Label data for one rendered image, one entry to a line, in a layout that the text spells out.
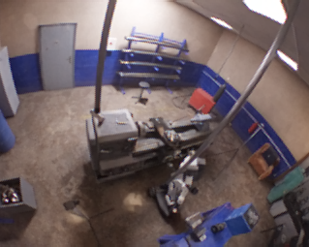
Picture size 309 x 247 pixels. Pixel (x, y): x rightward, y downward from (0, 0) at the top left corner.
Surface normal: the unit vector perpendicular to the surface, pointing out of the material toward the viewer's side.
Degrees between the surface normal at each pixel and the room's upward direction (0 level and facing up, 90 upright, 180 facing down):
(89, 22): 90
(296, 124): 90
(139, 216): 0
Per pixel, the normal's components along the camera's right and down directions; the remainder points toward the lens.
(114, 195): 0.29, -0.68
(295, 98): -0.86, 0.12
